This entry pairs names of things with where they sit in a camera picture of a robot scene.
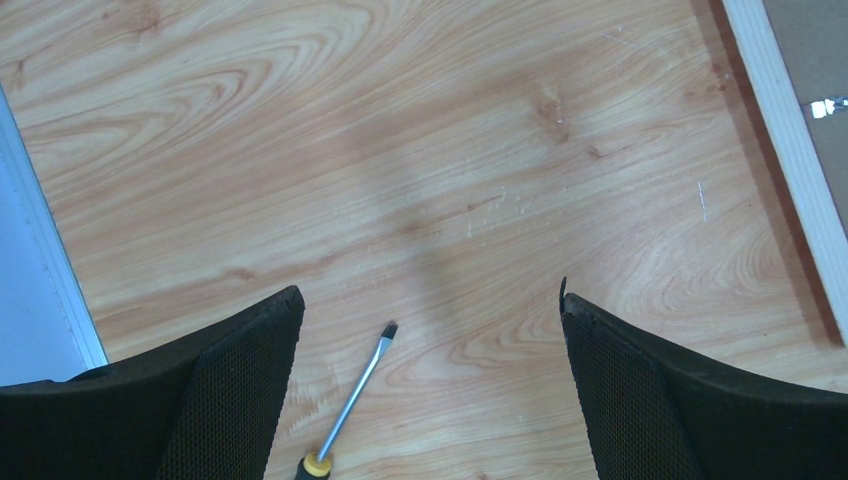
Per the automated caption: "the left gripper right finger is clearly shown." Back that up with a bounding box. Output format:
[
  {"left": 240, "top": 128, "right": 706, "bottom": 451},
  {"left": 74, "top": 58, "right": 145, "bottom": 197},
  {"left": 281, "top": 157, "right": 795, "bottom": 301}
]
[{"left": 559, "top": 290, "right": 847, "bottom": 479}]

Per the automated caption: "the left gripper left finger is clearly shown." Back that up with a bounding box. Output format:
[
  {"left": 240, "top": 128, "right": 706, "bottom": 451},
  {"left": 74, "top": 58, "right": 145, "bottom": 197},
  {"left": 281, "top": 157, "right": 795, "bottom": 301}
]
[{"left": 1, "top": 286, "right": 305, "bottom": 479}]

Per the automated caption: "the yellow black screwdriver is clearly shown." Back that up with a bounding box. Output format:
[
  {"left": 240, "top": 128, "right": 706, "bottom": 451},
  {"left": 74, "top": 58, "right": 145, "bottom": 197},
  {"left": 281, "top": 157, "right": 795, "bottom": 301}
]
[{"left": 294, "top": 321, "right": 398, "bottom": 480}]

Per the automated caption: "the pink picture frame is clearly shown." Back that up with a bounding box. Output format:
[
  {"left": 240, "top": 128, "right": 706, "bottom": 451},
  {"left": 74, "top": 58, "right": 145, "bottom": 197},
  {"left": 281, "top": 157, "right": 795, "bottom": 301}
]
[{"left": 694, "top": 1, "right": 847, "bottom": 342}]

